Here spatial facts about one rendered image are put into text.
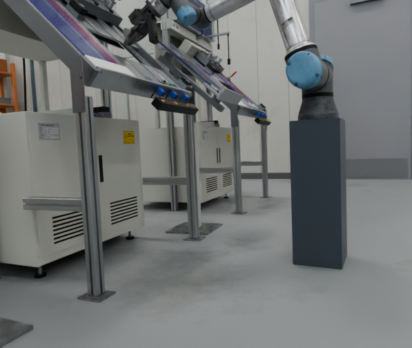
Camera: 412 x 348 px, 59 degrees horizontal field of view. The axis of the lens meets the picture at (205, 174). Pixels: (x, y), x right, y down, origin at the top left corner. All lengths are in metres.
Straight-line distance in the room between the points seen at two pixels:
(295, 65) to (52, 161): 0.95
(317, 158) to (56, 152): 0.98
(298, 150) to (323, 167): 0.11
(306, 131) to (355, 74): 3.32
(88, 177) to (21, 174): 0.35
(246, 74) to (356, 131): 1.58
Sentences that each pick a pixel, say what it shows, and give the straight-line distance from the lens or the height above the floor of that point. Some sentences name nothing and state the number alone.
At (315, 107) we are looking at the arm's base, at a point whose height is 0.59.
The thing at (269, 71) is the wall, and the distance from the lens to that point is 4.95.
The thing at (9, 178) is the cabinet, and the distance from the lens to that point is 1.51.
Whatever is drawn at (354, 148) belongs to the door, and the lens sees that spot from 4.63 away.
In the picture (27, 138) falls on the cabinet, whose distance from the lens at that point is 1.43.
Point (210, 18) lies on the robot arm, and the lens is 1.71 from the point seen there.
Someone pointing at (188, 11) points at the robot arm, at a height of 1.02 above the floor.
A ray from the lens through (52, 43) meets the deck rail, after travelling 1.36.
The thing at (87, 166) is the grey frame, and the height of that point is 0.42.
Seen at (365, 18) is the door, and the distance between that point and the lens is 4.81.
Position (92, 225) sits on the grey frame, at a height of 0.24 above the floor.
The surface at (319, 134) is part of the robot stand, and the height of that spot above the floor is 0.49.
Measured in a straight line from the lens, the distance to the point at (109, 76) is 1.29.
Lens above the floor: 0.47
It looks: 4 degrees down
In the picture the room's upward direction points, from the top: 3 degrees counter-clockwise
